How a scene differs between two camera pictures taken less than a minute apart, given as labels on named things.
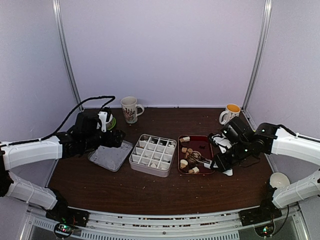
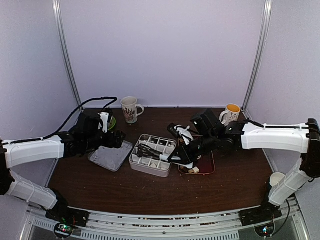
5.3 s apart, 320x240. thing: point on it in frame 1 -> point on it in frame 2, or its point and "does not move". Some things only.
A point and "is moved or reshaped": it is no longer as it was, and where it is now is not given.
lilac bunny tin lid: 111,158 does not move
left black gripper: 117,140 does not move
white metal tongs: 193,156 is moved or reshaped
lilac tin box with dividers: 153,155 does not move
